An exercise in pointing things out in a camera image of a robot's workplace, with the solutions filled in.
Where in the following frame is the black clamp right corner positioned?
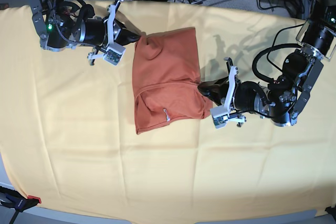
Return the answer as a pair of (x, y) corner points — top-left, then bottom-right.
(325, 206), (336, 221)

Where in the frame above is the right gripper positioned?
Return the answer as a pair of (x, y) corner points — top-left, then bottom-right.
(80, 18), (141, 46)

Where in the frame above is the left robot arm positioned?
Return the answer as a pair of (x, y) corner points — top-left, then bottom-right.
(198, 0), (335, 128)

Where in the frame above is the pale yellow table cloth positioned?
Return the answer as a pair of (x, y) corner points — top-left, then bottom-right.
(1, 6), (335, 223)

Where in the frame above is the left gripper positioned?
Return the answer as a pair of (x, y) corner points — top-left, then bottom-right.
(197, 76), (270, 113)

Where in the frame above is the terracotta orange T-shirt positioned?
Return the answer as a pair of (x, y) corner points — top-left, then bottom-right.
(132, 27), (213, 134)

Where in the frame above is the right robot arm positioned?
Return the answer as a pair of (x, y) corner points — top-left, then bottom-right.
(28, 0), (140, 52)

